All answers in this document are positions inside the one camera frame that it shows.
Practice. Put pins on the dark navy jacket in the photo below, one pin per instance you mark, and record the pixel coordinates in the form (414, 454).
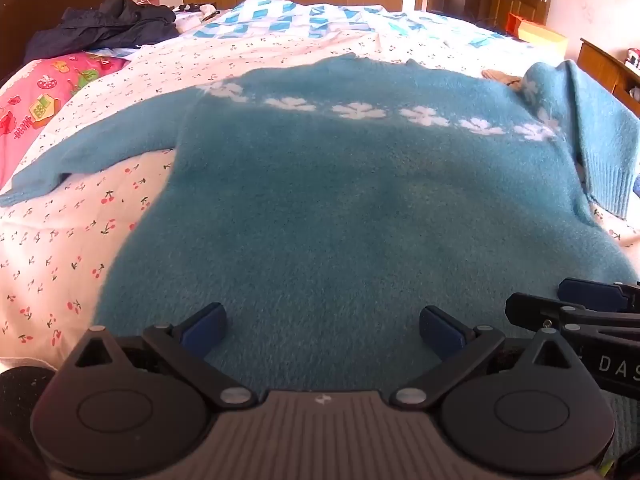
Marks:
(100, 25)

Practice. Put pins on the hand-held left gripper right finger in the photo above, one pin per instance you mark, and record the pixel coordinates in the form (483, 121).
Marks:
(440, 330)

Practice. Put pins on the wooden desk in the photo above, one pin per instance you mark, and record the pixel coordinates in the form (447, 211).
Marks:
(600, 67)

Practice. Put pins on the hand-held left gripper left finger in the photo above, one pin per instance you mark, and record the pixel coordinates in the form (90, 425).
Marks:
(205, 327)

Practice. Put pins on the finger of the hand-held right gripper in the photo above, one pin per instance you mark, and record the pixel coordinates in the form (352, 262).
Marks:
(530, 307)
(585, 288)

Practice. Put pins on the red white small object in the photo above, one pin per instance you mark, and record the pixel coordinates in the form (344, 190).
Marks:
(633, 56)

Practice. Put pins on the pink cartoon print pillow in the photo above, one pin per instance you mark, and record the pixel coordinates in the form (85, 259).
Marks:
(40, 95)

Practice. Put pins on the orange cardboard box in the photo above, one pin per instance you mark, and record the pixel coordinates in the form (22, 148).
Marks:
(542, 37)

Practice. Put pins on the blue white checkered blanket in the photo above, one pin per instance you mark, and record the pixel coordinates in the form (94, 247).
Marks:
(270, 17)

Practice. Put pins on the tan small object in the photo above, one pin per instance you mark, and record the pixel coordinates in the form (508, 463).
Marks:
(501, 77)

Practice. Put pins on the dark cloth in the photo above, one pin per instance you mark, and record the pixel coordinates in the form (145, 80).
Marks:
(20, 390)

